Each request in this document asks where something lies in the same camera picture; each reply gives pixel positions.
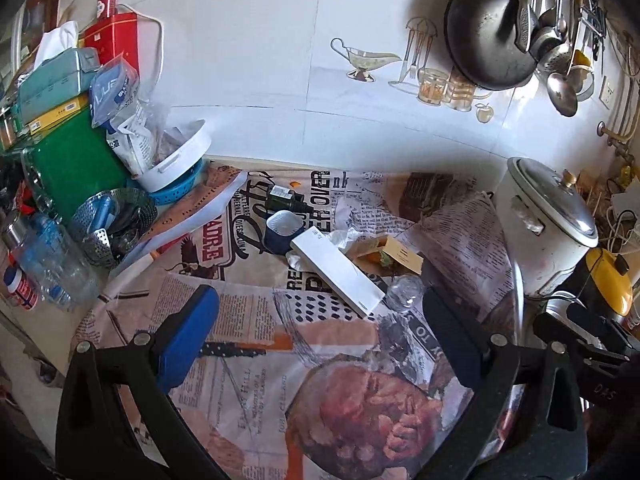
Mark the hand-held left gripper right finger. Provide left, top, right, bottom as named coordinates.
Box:
left=415, top=285, right=588, bottom=480

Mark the yellow white scoop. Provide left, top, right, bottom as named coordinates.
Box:
left=570, top=49, right=596, bottom=98

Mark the red tin box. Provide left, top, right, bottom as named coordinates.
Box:
left=82, top=10, right=140, bottom=68

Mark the blue white packet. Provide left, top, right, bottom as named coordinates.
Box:
left=89, top=57, right=141, bottom=128

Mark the black wok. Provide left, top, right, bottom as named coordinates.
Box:
left=444, top=0, right=538, bottom=92

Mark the long white box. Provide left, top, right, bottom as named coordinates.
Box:
left=290, top=227, right=387, bottom=320

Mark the crumpled white plastic wrap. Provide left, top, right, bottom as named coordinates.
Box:
left=327, top=229, right=366, bottom=253

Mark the yellow appliance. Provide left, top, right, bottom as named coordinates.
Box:
left=585, top=248, right=635, bottom=316

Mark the yellow flat box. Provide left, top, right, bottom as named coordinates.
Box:
left=22, top=92, right=91, bottom=136

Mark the row of hanging metal utensils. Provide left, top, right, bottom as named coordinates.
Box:
left=527, top=0, right=613, bottom=61

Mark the steel ladle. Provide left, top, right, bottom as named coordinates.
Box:
left=546, top=0, right=579, bottom=118

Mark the green glass bottle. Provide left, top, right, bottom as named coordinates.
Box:
left=264, top=186, right=313, bottom=216

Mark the white cable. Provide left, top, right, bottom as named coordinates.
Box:
left=117, top=4, right=166, bottom=106

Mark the newspaper print tablecloth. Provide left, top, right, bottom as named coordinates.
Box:
left=75, top=160, right=531, bottom=480

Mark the white rice cooker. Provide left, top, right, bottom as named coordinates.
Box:
left=492, top=156, right=599, bottom=298

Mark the clear small plastic lid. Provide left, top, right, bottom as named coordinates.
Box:
left=385, top=275, right=426, bottom=313

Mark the steel steamer basket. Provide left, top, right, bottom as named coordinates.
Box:
left=69, top=188, right=158, bottom=267

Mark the clear cup red print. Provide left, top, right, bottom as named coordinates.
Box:
left=92, top=0, right=121, bottom=23

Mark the white adapter with cables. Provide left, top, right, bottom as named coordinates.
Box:
left=607, top=192, right=640, bottom=241

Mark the steel skimmer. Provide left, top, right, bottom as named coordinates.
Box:
left=535, top=42, right=573, bottom=76

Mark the white paper strip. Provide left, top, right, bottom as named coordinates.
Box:
left=107, top=170, right=248, bottom=281

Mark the white printed bag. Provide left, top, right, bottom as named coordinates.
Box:
left=105, top=102, right=166, bottom=181

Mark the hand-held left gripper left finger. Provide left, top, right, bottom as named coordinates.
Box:
left=55, top=284, right=231, bottom=480

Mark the blue plastic colander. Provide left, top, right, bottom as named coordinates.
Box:
left=150, top=157, right=206, bottom=206

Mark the white plastic basket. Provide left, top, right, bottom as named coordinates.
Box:
left=135, top=119, right=213, bottom=193

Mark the brass faucet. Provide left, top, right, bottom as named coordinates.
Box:
left=597, top=120, right=633, bottom=161

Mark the green box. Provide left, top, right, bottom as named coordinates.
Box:
left=22, top=110, right=131, bottom=221

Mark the white bottle red label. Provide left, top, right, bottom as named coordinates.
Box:
left=2, top=266, right=40, bottom=311

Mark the tan cardboard box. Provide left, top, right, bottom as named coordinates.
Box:
left=352, top=236, right=425, bottom=276

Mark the teal tissue box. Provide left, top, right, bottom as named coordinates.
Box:
left=17, top=21, right=101, bottom=121

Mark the clear plastic water bottle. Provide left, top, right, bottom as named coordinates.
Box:
left=10, top=212, right=101, bottom=311

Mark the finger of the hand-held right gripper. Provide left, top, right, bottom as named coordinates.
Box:
left=532, top=304, right=636, bottom=368

